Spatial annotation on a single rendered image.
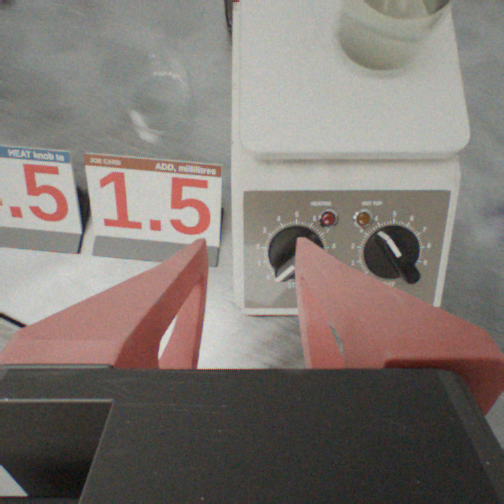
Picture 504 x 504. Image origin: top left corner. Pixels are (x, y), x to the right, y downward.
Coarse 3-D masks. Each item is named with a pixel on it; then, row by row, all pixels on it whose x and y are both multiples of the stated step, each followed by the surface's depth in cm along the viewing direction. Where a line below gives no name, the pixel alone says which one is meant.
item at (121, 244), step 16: (96, 224) 25; (96, 240) 26; (112, 240) 26; (128, 240) 26; (144, 240) 26; (160, 240) 26; (176, 240) 26; (192, 240) 26; (208, 240) 25; (112, 256) 26; (128, 256) 25; (144, 256) 25; (160, 256) 25; (208, 256) 25
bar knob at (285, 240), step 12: (288, 228) 20; (300, 228) 20; (276, 240) 20; (288, 240) 20; (312, 240) 19; (276, 252) 21; (288, 252) 20; (276, 264) 20; (288, 264) 19; (276, 276) 20; (288, 276) 20
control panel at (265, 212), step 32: (256, 192) 20; (288, 192) 20; (320, 192) 20; (352, 192) 20; (384, 192) 20; (416, 192) 20; (448, 192) 20; (256, 224) 21; (288, 224) 21; (320, 224) 20; (352, 224) 21; (384, 224) 21; (416, 224) 21; (256, 256) 21; (352, 256) 21; (256, 288) 22; (288, 288) 22; (416, 288) 22
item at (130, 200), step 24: (96, 168) 24; (96, 192) 24; (120, 192) 24; (144, 192) 24; (168, 192) 24; (192, 192) 24; (216, 192) 24; (96, 216) 25; (120, 216) 25; (144, 216) 25; (168, 216) 25; (192, 216) 25
